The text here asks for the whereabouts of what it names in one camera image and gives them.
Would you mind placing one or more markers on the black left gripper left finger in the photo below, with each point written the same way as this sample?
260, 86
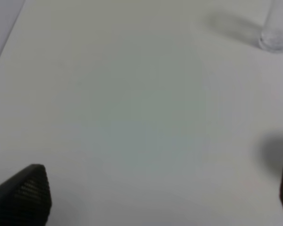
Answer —
25, 198

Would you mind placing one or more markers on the tall clear glass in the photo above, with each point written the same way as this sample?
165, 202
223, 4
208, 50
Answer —
271, 37

